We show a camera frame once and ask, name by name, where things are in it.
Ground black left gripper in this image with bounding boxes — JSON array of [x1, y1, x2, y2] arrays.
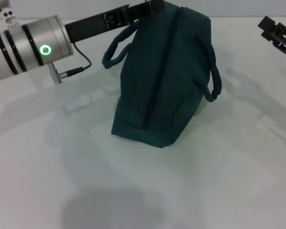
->
[[64, 0, 166, 45]]

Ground dark teal insulated lunch bag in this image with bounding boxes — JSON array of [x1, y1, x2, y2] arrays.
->
[[102, 1, 223, 149]]

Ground grey left arm cable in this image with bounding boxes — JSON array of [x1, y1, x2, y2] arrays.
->
[[61, 42, 92, 77]]

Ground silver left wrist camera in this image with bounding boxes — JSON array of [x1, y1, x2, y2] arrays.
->
[[0, 0, 21, 31]]

